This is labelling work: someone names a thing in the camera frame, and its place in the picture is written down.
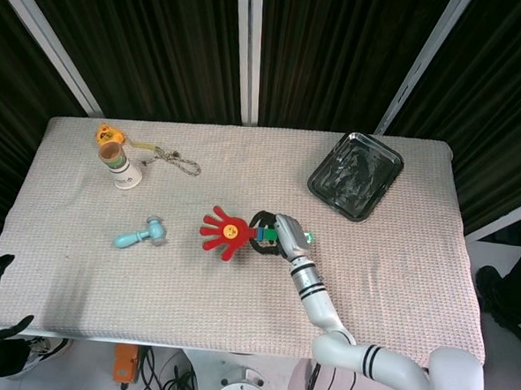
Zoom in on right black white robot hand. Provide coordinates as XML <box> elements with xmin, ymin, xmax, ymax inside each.
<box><xmin>245</xmin><ymin>207</ymin><xmax>312</xmax><ymax>265</ymax></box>

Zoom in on red hand clapper green handle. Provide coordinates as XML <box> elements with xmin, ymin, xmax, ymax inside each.
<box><xmin>197</xmin><ymin>204</ymin><xmax>317</xmax><ymax>269</ymax></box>

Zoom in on black plastic tray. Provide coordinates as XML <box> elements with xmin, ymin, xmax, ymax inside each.
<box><xmin>304</xmin><ymin>128</ymin><xmax>407</xmax><ymax>226</ymax></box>

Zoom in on light blue toy hammer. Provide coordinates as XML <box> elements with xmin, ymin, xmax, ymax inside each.
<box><xmin>114</xmin><ymin>213</ymin><xmax>170</xmax><ymax>251</ymax></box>

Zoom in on beige waffle tablecloth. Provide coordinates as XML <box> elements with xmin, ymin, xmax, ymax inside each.
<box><xmin>0</xmin><ymin>111</ymin><xmax>500</xmax><ymax>373</ymax></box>

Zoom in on orange box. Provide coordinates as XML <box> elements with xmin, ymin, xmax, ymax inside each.
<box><xmin>112</xmin><ymin>342</ymin><xmax>140</xmax><ymax>386</ymax></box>

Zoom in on white paper cup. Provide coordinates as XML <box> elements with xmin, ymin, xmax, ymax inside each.
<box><xmin>108</xmin><ymin>157</ymin><xmax>144</xmax><ymax>192</ymax></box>

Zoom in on black curtain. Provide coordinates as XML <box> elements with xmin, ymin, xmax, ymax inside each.
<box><xmin>6</xmin><ymin>0</ymin><xmax>250</xmax><ymax>127</ymax></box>
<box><xmin>380</xmin><ymin>0</ymin><xmax>521</xmax><ymax>238</ymax></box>
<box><xmin>0</xmin><ymin>0</ymin><xmax>94</xmax><ymax>243</ymax></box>
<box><xmin>254</xmin><ymin>0</ymin><xmax>455</xmax><ymax>139</ymax></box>

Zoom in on brown green paper cup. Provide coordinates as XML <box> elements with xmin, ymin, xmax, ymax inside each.
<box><xmin>96</xmin><ymin>142</ymin><xmax>127</xmax><ymax>170</ymax></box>

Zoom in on braided beige rope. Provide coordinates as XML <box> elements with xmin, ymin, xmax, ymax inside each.
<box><xmin>141</xmin><ymin>146</ymin><xmax>203</xmax><ymax>177</ymax></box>

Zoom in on black cable bundle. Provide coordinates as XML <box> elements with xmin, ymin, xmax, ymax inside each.
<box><xmin>119</xmin><ymin>345</ymin><xmax>203</xmax><ymax>390</ymax></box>

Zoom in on silver aluminium post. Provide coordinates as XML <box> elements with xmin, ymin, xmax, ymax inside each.
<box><xmin>228</xmin><ymin>0</ymin><xmax>266</xmax><ymax>126</ymax></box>
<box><xmin>0</xmin><ymin>0</ymin><xmax>110</xmax><ymax>118</ymax></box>
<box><xmin>373</xmin><ymin>0</ymin><xmax>475</xmax><ymax>141</ymax></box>

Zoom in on yellow orange toy with strap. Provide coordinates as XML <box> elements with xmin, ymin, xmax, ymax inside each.
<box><xmin>94</xmin><ymin>123</ymin><xmax>160</xmax><ymax>152</ymax></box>

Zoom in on silver aluminium rail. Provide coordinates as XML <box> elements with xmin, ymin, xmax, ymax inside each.
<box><xmin>464</xmin><ymin>202</ymin><xmax>521</xmax><ymax>248</ymax></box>

